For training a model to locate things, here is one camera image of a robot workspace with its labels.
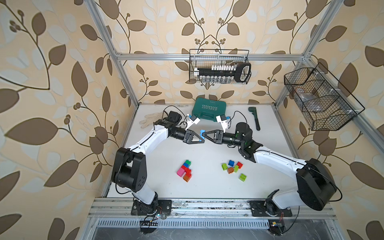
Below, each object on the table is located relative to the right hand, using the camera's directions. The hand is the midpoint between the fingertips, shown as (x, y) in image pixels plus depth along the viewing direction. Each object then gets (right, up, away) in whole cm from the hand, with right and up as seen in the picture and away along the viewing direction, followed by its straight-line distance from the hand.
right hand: (203, 135), depth 74 cm
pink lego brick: (-13, -22, +11) cm, 28 cm away
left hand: (-2, -2, 0) cm, 3 cm away
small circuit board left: (-26, -43, -3) cm, 50 cm away
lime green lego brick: (+13, -20, +13) cm, 27 cm away
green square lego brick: (-8, -18, +15) cm, 25 cm away
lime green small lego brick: (+23, -25, +10) cm, 35 cm away
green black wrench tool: (+41, +15, +41) cm, 60 cm away
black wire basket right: (+61, +15, -2) cm, 63 cm away
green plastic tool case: (+6, +16, +38) cm, 41 cm away
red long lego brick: (-9, -22, +12) cm, 27 cm away
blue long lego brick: (-1, +2, -2) cm, 3 cm away
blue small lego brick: (-10, -19, +13) cm, 25 cm away
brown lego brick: (+17, -22, +12) cm, 30 cm away
